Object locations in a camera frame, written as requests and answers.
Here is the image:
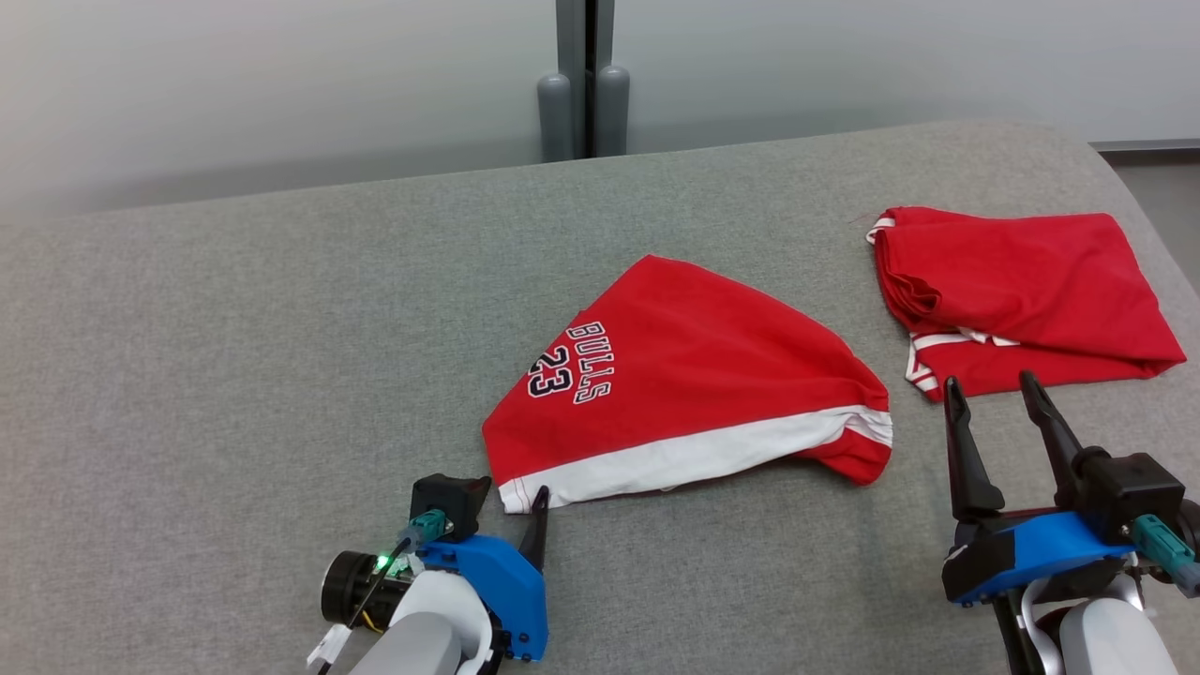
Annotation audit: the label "grey cylindrical bumper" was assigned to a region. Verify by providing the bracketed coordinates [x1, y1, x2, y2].
[594, 65, 631, 157]
[536, 73, 573, 164]

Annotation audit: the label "white paper label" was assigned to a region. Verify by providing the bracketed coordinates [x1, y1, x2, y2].
[306, 623, 353, 669]

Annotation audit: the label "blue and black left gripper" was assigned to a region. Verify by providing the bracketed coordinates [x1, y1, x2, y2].
[389, 486, 552, 675]

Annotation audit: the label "black cable, teal plug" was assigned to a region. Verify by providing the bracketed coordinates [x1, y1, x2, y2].
[1130, 514, 1200, 601]
[317, 511, 447, 675]

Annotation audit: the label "red white-trimmed basketball jersey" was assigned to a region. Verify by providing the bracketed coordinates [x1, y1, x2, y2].
[865, 206, 1189, 403]

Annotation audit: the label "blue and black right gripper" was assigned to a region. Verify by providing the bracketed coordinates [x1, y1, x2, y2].
[941, 370, 1141, 675]

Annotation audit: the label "black left cable, teal plug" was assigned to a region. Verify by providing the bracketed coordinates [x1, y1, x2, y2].
[317, 511, 447, 675]

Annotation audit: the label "grey partition post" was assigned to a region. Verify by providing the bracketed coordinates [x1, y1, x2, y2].
[555, 0, 617, 160]

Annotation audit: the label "black right cable, teal plug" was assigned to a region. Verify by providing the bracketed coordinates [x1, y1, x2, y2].
[1130, 514, 1200, 601]

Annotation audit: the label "red white-banded basketball shorts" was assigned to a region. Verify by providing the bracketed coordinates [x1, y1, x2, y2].
[482, 254, 894, 516]

